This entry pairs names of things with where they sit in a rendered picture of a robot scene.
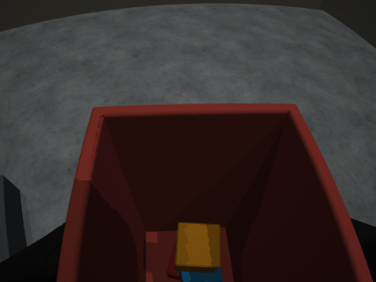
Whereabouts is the dark red block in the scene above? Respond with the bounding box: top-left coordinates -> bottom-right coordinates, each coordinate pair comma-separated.
167,242 -> 181,281

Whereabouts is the blue block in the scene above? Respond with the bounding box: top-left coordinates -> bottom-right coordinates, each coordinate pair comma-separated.
179,267 -> 223,282

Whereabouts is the red square cup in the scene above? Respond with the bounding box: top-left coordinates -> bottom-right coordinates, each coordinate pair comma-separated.
56,103 -> 373,282

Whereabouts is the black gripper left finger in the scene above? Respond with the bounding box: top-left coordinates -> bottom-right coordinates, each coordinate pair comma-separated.
0,223 -> 65,282

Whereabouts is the dark yellow block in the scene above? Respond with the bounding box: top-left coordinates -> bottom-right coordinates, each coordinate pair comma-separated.
175,222 -> 222,273

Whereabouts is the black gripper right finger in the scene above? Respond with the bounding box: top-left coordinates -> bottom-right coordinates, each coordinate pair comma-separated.
351,219 -> 376,282

